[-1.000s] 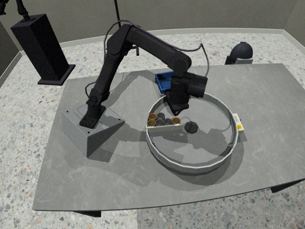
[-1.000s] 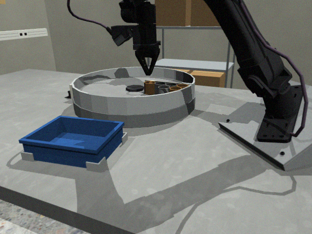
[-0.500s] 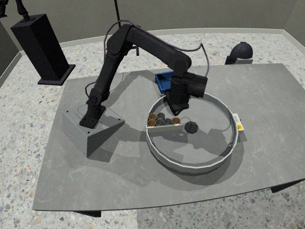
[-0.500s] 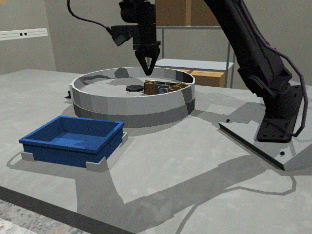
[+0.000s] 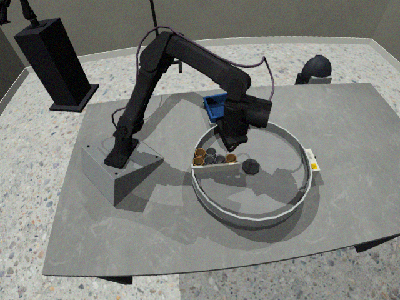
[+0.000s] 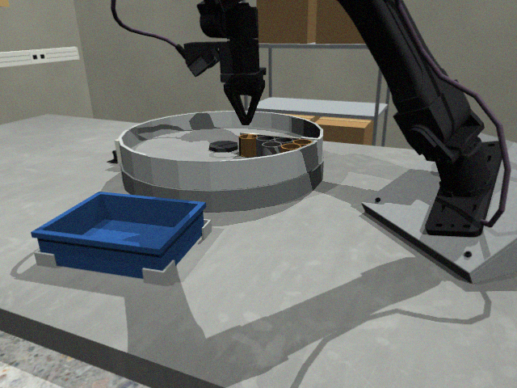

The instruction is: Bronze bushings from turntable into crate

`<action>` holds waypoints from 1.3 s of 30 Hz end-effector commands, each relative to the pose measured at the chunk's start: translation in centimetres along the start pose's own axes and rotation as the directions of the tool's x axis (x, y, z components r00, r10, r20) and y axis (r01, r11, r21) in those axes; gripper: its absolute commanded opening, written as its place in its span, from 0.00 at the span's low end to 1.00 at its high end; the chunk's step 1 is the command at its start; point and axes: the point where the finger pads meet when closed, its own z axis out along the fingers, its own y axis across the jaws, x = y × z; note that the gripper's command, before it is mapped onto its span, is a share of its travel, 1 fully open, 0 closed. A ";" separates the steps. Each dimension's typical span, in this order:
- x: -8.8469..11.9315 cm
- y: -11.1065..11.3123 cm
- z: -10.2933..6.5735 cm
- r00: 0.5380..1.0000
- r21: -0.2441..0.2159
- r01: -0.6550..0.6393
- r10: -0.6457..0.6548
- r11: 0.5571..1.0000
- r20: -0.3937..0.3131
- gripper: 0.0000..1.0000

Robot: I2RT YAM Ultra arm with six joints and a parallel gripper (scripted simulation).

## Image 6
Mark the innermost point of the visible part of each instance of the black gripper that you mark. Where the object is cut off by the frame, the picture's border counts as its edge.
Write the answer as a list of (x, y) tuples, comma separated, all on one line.
[(251, 74)]

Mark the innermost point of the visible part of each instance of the blue plastic tray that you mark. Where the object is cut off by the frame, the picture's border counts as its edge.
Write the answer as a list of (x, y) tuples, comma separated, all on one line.
[(170, 227)]

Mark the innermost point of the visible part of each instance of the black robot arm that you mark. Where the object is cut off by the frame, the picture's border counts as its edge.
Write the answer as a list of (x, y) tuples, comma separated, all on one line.
[(429, 110)]

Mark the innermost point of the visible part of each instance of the grey metal bushing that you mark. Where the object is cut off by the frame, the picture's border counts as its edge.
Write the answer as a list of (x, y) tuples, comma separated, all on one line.
[(266, 151), (259, 144), (284, 140)]

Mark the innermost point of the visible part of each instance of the bronze bushing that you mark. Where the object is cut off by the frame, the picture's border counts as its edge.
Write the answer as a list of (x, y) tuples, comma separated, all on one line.
[(289, 147), (247, 147), (302, 142)]

